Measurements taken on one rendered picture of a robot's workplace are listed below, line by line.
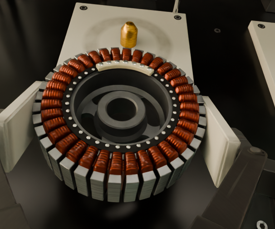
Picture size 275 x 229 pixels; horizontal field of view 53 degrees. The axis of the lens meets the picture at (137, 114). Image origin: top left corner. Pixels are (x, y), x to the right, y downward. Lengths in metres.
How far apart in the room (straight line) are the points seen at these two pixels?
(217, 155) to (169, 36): 0.23
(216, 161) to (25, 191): 0.16
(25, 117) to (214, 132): 0.11
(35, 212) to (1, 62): 0.18
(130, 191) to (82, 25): 0.25
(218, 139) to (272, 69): 0.22
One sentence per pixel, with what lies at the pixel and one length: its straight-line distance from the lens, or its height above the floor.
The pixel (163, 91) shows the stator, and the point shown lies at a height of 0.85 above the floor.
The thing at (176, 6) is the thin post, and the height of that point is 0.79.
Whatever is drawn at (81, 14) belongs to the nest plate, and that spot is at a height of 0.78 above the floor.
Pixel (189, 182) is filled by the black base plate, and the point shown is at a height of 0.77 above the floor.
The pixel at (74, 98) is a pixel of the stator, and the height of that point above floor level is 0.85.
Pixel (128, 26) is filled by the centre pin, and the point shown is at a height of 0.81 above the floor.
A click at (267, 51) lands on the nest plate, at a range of 0.39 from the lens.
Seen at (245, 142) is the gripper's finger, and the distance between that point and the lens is 0.17.
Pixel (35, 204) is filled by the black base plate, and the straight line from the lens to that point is 0.24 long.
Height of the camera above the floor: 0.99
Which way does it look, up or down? 53 degrees down
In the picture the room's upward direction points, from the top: 9 degrees clockwise
